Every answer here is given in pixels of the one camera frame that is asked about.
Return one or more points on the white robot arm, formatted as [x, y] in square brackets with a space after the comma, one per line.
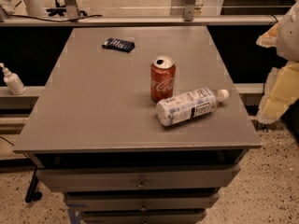
[281, 89]

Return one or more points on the clear plastic water bottle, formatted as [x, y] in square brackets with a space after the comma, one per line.
[189, 105]

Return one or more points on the white pump dispenser bottle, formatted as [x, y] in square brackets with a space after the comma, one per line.
[13, 81]

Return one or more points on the red Coca-Cola can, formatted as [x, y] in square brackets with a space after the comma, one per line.
[162, 78]

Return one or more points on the blue snack packet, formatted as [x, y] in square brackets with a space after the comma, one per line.
[118, 44]

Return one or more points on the top grey drawer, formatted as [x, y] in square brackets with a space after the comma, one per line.
[142, 178]

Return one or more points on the grey drawer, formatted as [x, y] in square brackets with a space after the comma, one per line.
[141, 201]
[142, 178]
[187, 216]

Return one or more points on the middle grey drawer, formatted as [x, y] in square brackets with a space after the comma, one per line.
[141, 201]

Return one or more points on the bottom grey drawer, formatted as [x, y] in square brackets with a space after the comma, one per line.
[187, 216]

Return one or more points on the black caster wheel leg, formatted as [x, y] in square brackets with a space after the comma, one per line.
[32, 194]

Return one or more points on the grey metal frame rail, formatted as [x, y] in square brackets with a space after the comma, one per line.
[97, 21]

